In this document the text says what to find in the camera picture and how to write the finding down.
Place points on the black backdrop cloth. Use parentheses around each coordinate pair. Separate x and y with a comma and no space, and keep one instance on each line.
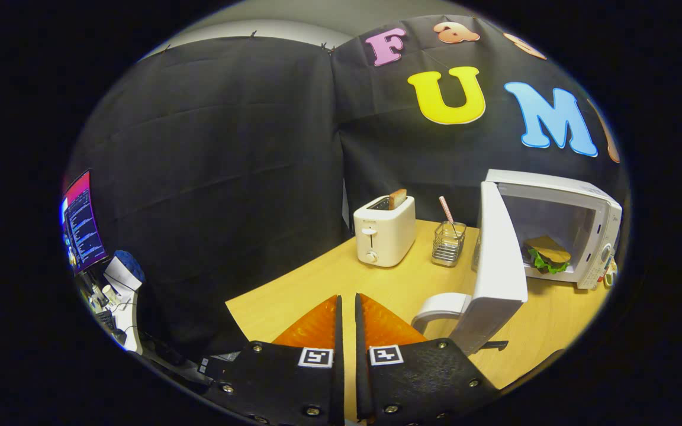
(228,177)

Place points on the white toaster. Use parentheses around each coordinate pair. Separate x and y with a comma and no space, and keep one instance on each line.
(382,236)

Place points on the computer monitor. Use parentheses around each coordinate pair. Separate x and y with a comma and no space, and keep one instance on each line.
(83,225)

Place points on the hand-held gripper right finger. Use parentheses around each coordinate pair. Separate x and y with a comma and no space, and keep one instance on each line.
(360,378)

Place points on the white and blue object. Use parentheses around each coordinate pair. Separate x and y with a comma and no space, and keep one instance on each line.
(123,271)

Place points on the white microwave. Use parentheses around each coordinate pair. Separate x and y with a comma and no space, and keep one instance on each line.
(498,260)

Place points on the toast slice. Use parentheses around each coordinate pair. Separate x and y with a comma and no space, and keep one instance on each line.
(398,199)

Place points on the lettuce sandwich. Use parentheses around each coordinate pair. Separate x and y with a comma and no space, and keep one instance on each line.
(548,251)

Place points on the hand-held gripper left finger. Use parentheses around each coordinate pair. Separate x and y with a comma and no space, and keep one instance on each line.
(339,378)

